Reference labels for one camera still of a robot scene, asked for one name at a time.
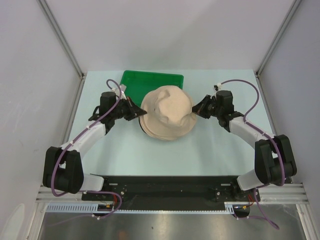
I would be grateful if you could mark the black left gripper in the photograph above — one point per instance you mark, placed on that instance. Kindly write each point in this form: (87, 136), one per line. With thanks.
(134, 111)

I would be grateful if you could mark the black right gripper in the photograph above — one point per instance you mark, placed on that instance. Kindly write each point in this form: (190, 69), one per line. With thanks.
(200, 109)

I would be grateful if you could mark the beige logo bucket hat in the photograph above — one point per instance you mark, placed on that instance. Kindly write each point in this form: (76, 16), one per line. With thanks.
(164, 132)

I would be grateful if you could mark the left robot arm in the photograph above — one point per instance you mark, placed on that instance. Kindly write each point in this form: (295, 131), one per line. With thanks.
(63, 170)

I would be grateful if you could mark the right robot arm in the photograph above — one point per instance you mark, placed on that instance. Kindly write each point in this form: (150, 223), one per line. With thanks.
(274, 160)

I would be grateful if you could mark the green plastic tray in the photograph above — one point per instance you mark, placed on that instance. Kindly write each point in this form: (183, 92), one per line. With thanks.
(140, 83)

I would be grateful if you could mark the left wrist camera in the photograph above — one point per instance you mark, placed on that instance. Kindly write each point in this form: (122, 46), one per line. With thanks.
(120, 91)

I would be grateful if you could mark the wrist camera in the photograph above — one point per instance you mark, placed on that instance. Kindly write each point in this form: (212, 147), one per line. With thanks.
(217, 87)
(120, 91)

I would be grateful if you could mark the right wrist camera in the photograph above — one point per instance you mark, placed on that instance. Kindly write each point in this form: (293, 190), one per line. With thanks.
(217, 87)

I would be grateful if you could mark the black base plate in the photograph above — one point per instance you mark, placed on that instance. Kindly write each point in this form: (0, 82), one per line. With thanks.
(172, 192)

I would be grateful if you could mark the white slotted cable duct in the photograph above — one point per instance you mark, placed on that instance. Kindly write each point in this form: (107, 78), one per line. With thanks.
(103, 209)

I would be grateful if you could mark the aluminium frame post right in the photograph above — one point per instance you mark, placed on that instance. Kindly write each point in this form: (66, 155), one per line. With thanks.
(278, 36)

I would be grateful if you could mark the aluminium frame post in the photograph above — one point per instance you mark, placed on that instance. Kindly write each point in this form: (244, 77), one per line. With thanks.
(49, 15)
(278, 36)

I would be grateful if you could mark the aluminium frame post left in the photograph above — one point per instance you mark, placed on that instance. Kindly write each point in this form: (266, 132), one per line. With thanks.
(49, 15)

